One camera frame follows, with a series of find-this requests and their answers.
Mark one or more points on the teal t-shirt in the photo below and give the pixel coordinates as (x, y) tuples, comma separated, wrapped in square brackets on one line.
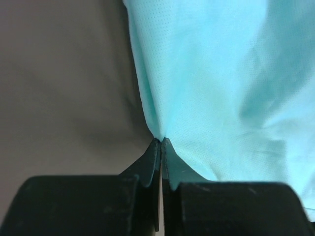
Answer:
[(231, 83)]

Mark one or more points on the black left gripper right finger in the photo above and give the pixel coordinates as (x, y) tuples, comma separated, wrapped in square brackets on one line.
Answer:
[(174, 171)]

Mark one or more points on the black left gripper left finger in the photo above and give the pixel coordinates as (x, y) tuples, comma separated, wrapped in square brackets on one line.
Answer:
[(145, 201)]

